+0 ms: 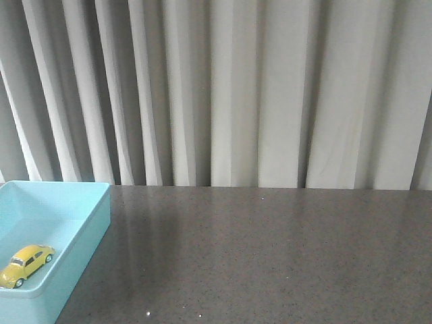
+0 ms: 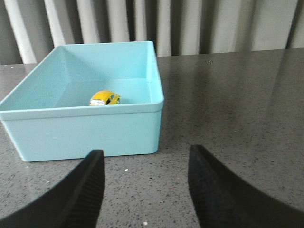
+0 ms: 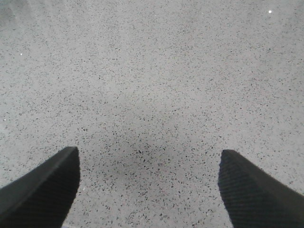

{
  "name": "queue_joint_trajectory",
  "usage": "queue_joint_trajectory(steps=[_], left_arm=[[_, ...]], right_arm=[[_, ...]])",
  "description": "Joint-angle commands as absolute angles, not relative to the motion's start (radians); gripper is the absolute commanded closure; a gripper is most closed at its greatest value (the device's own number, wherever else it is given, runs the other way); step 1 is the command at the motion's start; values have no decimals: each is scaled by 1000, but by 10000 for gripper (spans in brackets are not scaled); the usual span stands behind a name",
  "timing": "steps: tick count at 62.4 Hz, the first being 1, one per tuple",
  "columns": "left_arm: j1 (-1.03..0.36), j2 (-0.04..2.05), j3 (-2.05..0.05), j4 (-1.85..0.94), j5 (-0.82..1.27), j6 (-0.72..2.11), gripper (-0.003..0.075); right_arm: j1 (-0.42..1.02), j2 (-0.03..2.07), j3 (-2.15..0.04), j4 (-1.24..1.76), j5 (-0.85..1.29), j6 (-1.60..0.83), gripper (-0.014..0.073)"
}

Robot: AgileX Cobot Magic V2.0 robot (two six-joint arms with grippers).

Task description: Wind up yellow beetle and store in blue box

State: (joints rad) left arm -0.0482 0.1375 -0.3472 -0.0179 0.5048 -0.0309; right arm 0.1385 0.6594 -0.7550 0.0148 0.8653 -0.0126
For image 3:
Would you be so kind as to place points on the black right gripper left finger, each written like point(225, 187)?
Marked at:
point(43, 197)

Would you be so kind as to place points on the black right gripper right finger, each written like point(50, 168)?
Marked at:
point(254, 199)

